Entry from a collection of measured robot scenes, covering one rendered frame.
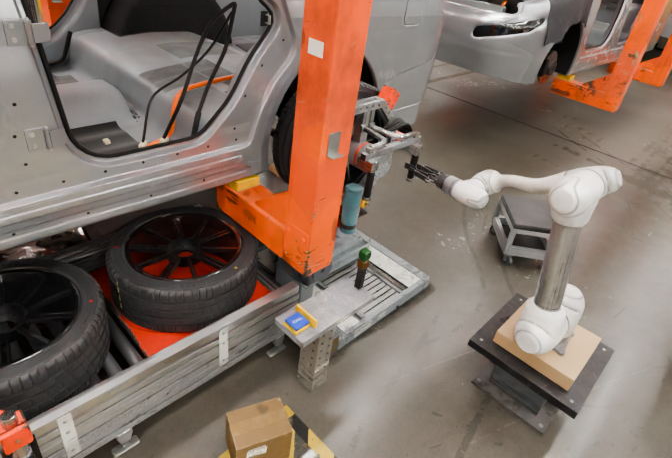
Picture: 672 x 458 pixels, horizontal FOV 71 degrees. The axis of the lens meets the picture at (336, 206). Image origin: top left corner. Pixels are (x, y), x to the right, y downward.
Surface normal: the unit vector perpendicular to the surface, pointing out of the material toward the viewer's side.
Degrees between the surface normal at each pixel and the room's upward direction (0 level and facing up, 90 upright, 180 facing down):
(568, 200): 85
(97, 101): 50
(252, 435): 0
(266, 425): 0
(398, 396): 0
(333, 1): 90
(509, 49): 90
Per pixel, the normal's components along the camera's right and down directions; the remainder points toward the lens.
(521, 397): -0.69, 0.30
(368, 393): 0.13, -0.84
